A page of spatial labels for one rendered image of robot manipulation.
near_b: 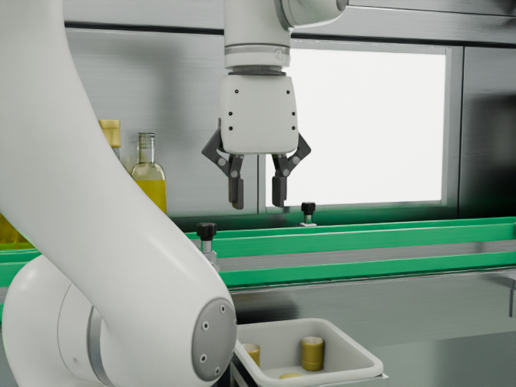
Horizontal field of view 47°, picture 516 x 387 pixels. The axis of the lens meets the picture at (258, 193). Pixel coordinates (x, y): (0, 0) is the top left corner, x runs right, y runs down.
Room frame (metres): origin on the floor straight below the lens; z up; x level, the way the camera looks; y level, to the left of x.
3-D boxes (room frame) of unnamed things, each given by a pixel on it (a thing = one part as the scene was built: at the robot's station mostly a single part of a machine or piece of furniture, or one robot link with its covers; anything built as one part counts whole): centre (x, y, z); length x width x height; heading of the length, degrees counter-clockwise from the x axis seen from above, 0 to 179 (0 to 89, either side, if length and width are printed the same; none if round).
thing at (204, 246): (0.88, 0.08, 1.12); 0.17 x 0.03 x 0.12; 17
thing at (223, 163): (0.76, 0.04, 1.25); 0.03 x 0.03 x 0.07; 17
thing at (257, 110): (0.77, 0.00, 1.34); 0.10 x 0.07 x 0.11; 107
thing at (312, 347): (0.91, -0.09, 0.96); 0.04 x 0.04 x 0.04
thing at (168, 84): (1.17, 0.02, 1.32); 0.90 x 0.03 x 0.34; 107
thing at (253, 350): (0.88, 0.01, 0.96); 0.04 x 0.04 x 0.04
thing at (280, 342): (0.82, -0.06, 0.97); 0.22 x 0.17 x 0.09; 17
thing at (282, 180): (0.78, -0.04, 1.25); 0.03 x 0.03 x 0.07; 17
